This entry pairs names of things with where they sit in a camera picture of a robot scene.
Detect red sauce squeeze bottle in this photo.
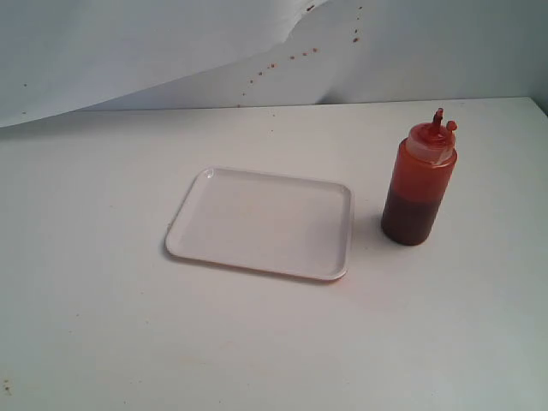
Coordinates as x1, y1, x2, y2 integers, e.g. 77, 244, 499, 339
381, 108, 457, 246

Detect white rectangular plastic tray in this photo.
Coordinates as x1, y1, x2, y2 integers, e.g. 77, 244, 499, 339
164, 167, 354, 282

